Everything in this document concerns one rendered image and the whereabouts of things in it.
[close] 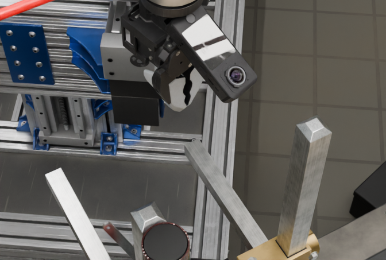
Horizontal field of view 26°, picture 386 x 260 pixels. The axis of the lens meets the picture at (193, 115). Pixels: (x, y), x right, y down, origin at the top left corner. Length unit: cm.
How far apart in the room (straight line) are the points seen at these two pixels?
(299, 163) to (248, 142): 135
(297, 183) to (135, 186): 103
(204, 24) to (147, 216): 27
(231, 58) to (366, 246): 72
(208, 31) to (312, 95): 173
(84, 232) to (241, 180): 112
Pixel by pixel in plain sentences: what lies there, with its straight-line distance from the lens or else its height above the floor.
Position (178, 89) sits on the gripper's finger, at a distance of 101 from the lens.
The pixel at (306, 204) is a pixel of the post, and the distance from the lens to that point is 126.
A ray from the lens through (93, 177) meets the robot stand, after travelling 221.
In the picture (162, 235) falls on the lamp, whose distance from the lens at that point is 105.
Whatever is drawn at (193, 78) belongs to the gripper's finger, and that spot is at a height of 127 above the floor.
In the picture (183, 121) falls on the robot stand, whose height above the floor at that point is 21.
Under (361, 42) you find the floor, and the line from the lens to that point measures 282.
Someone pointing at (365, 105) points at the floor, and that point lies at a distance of 265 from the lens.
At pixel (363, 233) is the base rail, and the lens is 159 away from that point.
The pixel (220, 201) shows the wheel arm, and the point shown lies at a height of 82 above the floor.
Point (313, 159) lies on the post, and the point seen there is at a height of 112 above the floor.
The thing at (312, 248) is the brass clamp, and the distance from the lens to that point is 142.
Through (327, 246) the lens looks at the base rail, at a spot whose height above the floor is 70.
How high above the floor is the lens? 207
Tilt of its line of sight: 53 degrees down
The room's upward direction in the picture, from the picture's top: straight up
